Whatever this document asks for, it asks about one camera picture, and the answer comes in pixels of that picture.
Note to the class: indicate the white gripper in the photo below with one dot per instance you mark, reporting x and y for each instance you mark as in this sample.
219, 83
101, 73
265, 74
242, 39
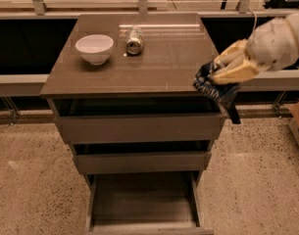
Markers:
273, 47

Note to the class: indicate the blue chip bag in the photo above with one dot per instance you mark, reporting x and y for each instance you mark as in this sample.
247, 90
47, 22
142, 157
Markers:
203, 83

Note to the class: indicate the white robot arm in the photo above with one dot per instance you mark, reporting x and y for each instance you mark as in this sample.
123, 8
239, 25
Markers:
272, 46

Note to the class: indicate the grey middle drawer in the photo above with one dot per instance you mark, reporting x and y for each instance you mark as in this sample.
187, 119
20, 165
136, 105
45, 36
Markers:
142, 157

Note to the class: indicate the grey drawer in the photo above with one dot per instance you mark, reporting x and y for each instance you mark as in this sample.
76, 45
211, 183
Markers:
142, 157
158, 203
150, 118

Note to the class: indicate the grey drawer cabinet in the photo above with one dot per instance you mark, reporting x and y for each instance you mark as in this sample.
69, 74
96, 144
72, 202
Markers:
174, 48

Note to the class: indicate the grey top drawer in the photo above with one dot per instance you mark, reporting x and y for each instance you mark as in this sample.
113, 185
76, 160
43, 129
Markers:
150, 118

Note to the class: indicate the grey bottom drawer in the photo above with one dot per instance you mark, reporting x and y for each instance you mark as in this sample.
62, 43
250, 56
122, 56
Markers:
158, 203

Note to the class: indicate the crushed silver soda can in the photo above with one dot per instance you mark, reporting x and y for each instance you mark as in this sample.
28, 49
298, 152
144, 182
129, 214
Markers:
134, 40

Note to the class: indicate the white ceramic bowl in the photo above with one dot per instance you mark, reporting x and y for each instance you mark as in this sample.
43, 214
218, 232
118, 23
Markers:
95, 49

